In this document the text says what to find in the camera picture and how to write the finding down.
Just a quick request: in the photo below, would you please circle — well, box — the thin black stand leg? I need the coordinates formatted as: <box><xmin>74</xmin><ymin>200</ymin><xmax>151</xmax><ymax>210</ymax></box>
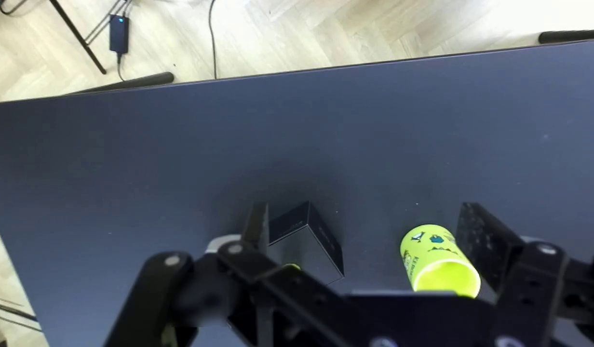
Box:
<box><xmin>49</xmin><ymin>0</ymin><xmax>111</xmax><ymax>77</ymax></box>

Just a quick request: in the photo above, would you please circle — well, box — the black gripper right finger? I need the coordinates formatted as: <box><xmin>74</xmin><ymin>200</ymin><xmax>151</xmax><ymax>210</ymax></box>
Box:
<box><xmin>456</xmin><ymin>200</ymin><xmax>594</xmax><ymax>347</ymax></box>

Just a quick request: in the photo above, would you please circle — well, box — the black table foot bar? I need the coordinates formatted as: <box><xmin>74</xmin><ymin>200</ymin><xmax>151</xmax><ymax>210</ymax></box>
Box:
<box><xmin>539</xmin><ymin>29</ymin><xmax>594</xmax><ymax>46</ymax></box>
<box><xmin>78</xmin><ymin>69</ymin><xmax>178</xmax><ymax>96</ymax></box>

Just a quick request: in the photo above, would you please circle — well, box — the black power adapter brick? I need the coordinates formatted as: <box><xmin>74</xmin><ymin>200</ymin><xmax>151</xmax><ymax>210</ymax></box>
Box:
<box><xmin>109</xmin><ymin>13</ymin><xmax>134</xmax><ymax>58</ymax></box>

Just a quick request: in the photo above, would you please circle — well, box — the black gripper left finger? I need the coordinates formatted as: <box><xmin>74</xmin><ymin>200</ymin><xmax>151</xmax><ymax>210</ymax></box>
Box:
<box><xmin>103</xmin><ymin>200</ymin><xmax>346</xmax><ymax>347</ymax></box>

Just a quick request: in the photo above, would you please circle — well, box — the thin black power cable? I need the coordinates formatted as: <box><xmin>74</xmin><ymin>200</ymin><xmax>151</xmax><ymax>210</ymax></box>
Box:
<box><xmin>205</xmin><ymin>0</ymin><xmax>222</xmax><ymax>81</ymax></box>

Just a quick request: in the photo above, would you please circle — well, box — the black floor cable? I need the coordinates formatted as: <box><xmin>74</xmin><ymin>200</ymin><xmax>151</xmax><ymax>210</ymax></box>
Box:
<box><xmin>0</xmin><ymin>295</ymin><xmax>43</xmax><ymax>333</ymax></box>

